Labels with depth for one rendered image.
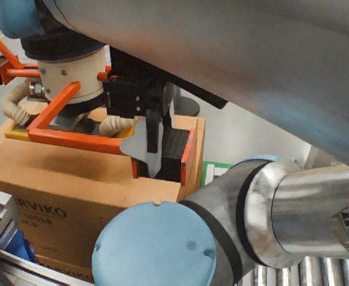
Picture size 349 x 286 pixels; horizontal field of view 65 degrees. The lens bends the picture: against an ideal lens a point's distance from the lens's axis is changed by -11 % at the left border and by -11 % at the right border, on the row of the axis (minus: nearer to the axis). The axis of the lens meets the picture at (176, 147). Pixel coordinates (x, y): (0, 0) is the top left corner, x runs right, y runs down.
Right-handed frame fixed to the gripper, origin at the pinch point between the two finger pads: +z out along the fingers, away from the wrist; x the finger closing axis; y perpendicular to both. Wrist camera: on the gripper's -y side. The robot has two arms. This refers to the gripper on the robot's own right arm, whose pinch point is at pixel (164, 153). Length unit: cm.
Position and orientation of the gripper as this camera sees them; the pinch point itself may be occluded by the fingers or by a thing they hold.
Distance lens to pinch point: 49.2
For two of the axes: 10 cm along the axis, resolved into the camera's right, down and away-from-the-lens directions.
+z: 0.0, 7.7, 6.4
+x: -2.0, 6.2, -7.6
